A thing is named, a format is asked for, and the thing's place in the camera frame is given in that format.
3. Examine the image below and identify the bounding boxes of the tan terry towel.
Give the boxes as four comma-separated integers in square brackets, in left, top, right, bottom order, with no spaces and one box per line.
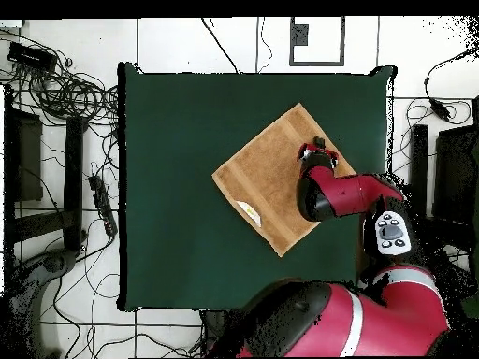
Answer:
[210,102,356,258]

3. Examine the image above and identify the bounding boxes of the dark green table cloth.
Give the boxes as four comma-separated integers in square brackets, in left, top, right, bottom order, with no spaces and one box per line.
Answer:
[117,62,398,313]

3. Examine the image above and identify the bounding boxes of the black power strip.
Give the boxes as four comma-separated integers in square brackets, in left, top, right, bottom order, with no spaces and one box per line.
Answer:
[87,174,119,237]

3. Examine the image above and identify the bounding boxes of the grey chair base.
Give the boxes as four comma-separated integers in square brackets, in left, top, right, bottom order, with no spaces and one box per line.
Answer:
[7,248,80,358]

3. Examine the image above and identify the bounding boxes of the black electronics box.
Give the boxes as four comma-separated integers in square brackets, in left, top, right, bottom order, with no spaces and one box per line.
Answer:
[7,40,58,73]

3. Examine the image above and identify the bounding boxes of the grey square floor frame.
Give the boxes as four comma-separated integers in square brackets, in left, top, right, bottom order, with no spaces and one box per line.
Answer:
[288,16,345,67]

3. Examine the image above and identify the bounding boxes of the black metal frame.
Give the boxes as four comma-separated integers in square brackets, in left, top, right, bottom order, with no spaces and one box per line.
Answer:
[3,83,88,263]
[407,96,479,263]

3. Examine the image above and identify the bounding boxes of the black cable with adapter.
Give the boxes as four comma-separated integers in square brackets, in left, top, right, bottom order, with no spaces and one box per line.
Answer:
[423,48,479,124]

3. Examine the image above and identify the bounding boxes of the thin black cable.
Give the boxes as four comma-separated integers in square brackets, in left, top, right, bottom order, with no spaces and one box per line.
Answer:
[200,16,240,74]

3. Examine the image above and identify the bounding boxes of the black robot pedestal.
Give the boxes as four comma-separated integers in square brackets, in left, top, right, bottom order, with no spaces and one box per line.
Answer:
[199,309,227,356]

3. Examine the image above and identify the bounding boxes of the tangle of black cables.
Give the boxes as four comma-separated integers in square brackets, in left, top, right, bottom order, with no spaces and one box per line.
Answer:
[0,29,121,180]

